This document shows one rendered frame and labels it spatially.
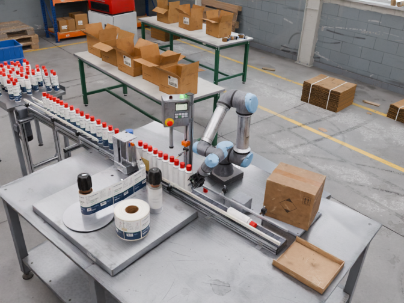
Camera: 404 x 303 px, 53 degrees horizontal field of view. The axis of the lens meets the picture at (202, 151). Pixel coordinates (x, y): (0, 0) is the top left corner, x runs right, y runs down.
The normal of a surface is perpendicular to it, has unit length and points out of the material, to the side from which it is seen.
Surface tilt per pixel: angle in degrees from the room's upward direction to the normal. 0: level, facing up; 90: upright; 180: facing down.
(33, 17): 90
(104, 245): 0
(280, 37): 90
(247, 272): 0
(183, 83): 91
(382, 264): 0
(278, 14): 90
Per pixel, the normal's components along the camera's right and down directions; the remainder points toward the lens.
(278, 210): -0.50, 0.42
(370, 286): 0.04, -0.86
